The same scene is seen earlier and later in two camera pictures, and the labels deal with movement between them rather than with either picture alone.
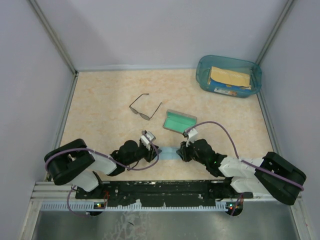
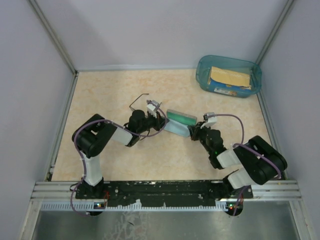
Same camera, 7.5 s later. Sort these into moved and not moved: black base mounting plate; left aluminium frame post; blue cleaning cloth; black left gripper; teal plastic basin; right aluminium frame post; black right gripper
Moved: black right gripper; black left gripper; blue cleaning cloth
Not moved: right aluminium frame post; black base mounting plate; teal plastic basin; left aluminium frame post
